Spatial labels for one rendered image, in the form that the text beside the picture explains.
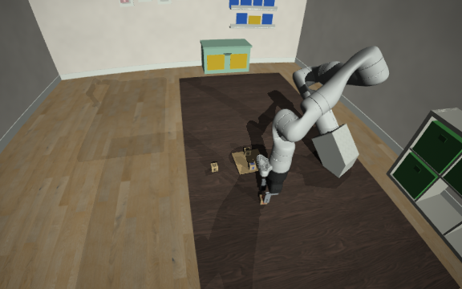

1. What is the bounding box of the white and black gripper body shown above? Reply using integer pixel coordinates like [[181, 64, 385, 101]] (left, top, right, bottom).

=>
[[256, 154, 292, 193]]

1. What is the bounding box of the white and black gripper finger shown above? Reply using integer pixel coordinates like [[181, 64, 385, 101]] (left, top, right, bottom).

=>
[[263, 192, 278, 203], [260, 178, 266, 191]]

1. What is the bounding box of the tan flat mat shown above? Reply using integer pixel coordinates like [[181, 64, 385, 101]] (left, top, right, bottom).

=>
[[232, 149, 261, 174]]

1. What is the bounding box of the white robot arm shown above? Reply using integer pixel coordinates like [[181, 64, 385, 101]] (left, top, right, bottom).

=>
[[271, 46, 389, 162]]

